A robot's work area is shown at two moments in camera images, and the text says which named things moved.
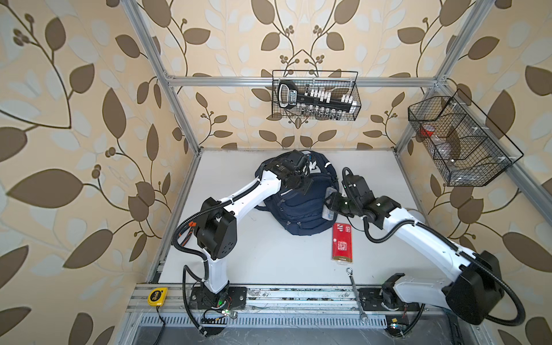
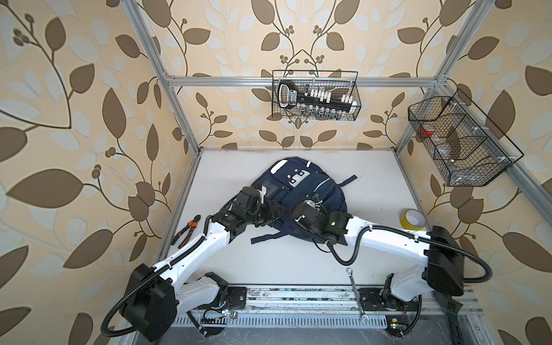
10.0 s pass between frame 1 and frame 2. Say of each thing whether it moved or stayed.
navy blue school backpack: moved
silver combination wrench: stayed
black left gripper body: moved
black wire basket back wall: stayed
